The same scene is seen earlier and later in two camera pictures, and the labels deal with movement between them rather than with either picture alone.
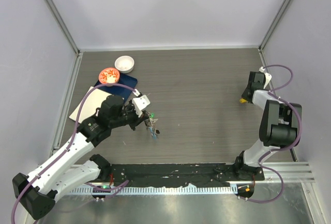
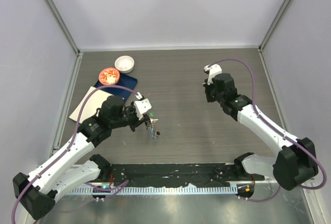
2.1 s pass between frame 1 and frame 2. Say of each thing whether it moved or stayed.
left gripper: stayed
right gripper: moved
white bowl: stayed
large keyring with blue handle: stayed
